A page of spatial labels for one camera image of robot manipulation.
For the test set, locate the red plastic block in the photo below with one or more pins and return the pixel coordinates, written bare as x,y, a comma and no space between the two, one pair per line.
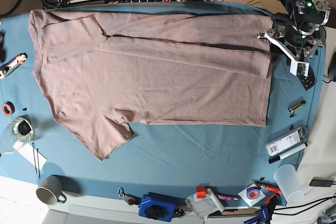
200,192

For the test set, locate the orange grey utility knife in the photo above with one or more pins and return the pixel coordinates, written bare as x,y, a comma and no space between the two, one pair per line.
9,67

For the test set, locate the blue bar clamp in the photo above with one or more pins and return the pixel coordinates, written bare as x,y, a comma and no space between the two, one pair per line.
265,213

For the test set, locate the pink T-shirt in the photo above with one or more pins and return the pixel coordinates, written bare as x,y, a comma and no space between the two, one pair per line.
101,71

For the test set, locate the purple tape roll card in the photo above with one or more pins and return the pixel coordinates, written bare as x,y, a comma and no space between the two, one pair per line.
252,195

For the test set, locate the small battery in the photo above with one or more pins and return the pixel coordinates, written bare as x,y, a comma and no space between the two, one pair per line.
296,107

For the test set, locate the black cable ties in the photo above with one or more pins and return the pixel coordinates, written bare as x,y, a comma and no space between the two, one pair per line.
36,159

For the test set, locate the grey ceramic mug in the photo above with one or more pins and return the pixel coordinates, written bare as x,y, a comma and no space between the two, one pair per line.
50,192

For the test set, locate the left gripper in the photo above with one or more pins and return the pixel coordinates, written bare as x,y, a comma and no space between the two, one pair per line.
286,29

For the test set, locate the red tape roll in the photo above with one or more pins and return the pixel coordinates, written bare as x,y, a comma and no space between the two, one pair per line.
8,109

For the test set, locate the black white marker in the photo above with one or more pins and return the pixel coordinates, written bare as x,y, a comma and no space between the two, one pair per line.
288,153

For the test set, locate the white paper card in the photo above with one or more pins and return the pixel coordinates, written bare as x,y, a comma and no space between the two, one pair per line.
27,152

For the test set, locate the black remote control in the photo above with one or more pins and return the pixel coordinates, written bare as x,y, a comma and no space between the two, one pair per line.
309,81

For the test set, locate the metal carabiner keyring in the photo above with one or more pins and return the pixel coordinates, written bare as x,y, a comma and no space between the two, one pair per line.
120,192

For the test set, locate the clear plastic package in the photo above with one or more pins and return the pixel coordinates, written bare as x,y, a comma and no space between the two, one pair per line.
287,141

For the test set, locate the blue black device box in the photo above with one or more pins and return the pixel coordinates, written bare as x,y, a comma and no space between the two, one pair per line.
157,207

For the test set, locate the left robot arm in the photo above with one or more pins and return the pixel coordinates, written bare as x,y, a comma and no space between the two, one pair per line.
309,15

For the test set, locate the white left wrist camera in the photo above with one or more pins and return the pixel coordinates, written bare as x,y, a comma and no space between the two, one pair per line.
299,65

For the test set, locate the translucent plastic cup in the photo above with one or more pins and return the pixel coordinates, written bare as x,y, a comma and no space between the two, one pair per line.
288,182

